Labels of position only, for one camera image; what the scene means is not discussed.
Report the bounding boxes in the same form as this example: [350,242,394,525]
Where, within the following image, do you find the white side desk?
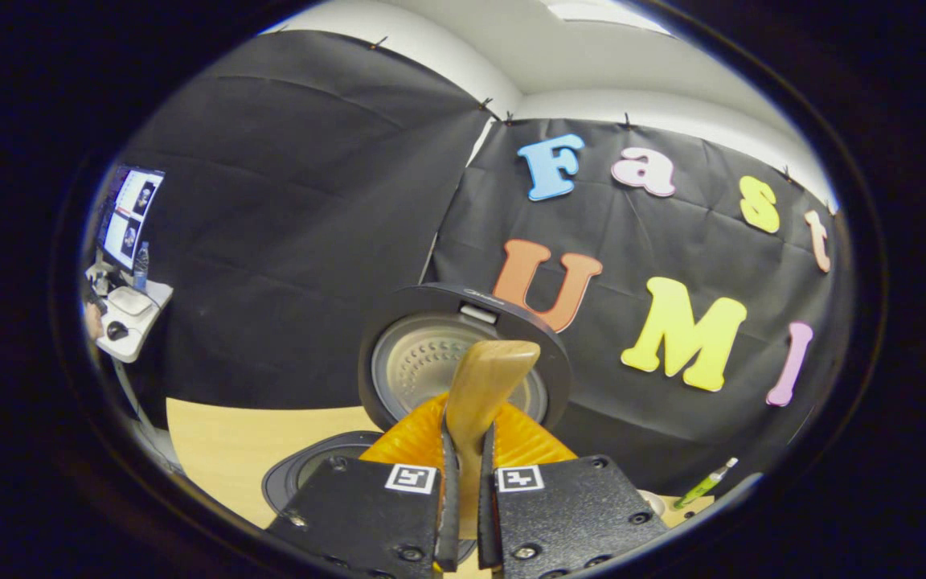
[85,261,174,364]

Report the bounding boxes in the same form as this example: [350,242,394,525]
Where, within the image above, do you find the black backdrop cloth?
[85,31,854,495]

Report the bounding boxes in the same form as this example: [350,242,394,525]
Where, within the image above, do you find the dark grey rice cooker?
[262,281,572,564]

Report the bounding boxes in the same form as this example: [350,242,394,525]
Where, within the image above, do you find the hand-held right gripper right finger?
[477,402,669,579]

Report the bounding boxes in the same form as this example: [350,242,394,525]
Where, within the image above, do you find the computer monitor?
[97,165,166,273]

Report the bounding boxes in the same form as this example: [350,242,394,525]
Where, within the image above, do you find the green drink bottle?
[674,457,740,511]

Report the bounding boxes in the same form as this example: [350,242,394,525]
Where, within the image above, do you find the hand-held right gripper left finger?
[266,392,461,579]

